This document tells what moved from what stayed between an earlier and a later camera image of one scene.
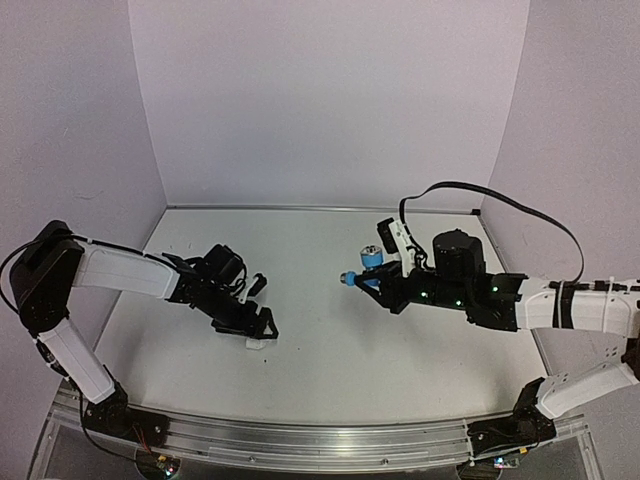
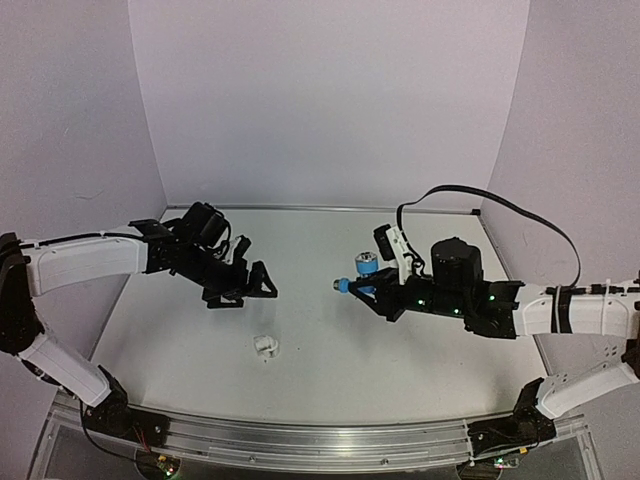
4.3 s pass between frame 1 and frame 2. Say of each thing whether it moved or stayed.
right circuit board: stayed
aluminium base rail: stayed
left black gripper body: moved
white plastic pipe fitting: moved
